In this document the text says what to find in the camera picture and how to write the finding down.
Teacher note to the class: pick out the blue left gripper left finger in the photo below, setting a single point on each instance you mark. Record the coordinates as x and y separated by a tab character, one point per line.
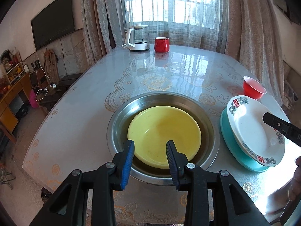
126	163

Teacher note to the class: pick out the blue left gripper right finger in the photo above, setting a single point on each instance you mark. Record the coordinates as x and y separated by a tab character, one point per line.
177	162

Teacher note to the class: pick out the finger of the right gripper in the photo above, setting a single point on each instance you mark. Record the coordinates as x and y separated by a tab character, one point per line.
289	130

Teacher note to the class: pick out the large white double-happiness plate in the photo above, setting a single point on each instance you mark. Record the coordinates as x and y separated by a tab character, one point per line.
258	140

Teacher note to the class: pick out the yellow plastic bowl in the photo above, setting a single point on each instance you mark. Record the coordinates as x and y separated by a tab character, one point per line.
152	128

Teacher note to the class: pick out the stainless steel basin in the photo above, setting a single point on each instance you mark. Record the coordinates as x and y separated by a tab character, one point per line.
117	133

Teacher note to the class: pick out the red plastic bowl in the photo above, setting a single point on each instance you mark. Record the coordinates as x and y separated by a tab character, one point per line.
252	88

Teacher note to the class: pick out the person's right hand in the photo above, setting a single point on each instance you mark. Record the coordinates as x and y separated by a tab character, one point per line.
295	188

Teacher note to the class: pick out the turquoise plastic plate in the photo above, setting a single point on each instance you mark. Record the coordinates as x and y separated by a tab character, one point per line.
234	148

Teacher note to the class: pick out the dark low bench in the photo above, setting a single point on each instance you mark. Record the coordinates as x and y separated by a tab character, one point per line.
55	94

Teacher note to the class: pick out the right beige curtain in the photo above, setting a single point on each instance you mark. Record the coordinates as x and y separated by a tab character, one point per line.
254	40

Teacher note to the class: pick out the beige curtain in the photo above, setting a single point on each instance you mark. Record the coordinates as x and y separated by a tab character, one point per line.
254	40
103	27

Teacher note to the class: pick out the pink plastic bin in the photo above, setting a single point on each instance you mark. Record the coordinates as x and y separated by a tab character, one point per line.
32	99

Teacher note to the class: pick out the red ceramic mug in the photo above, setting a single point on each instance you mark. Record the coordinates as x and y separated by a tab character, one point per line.
161	44

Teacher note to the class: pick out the white glass electric kettle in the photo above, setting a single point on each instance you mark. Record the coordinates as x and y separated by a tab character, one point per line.
137	38

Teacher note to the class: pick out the wooden folding chair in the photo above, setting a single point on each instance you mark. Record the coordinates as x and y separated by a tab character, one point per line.
50	66

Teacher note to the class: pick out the wooden cabinet with shelf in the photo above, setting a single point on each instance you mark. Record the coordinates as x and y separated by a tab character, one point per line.
20	85

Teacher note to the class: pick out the left beige curtain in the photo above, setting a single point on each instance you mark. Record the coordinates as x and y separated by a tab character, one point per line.
103	27

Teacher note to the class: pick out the barred window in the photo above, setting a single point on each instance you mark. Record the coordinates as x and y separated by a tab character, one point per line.
195	12

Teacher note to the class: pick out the black wall television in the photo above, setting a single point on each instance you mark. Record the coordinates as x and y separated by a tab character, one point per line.
53	22

